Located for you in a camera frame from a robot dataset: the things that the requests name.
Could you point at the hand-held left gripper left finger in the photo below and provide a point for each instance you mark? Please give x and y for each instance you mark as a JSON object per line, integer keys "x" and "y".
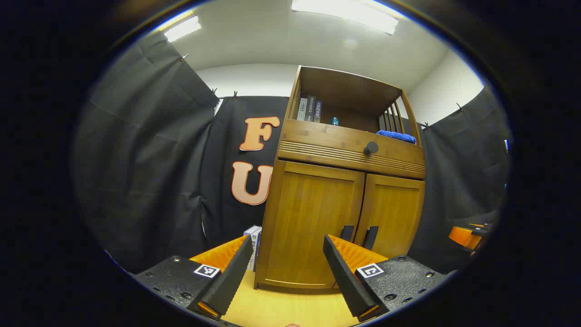
{"x": 229, "y": 277}

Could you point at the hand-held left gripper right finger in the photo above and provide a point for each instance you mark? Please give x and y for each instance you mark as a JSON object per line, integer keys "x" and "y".
{"x": 347, "y": 279}

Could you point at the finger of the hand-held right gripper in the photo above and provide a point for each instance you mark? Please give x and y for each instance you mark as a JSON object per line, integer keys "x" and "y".
{"x": 463, "y": 236}

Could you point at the wooden cabinet door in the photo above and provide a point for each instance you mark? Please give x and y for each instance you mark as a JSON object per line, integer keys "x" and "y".
{"x": 392, "y": 213}
{"x": 308, "y": 213}

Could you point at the wooden double-door shoe cabinet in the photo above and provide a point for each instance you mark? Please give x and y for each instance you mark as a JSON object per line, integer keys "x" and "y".
{"x": 349, "y": 91}

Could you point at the wooden cabinet drawer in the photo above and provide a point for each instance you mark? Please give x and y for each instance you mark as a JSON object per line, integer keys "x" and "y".
{"x": 327, "y": 141}

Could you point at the white and blue box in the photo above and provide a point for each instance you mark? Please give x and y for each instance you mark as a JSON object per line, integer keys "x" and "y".
{"x": 252, "y": 236}

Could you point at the blue cloth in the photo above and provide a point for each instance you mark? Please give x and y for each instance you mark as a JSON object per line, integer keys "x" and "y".
{"x": 396, "y": 136}

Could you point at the round black knob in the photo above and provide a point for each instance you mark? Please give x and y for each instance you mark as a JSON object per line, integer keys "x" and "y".
{"x": 371, "y": 147}

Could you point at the black backdrop cloth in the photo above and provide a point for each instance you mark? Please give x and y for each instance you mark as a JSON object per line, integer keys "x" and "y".
{"x": 150, "y": 159}

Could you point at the dark purple book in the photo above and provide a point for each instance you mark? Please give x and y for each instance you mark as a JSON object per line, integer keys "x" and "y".
{"x": 317, "y": 111}

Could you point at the grey white book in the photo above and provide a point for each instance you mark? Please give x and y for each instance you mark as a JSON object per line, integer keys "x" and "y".
{"x": 302, "y": 109}

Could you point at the large ceiling light panel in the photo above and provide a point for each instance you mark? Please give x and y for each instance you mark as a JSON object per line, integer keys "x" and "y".
{"x": 345, "y": 12}

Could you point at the small ceiling light panel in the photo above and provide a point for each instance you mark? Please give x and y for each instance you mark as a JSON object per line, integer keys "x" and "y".
{"x": 182, "y": 28}

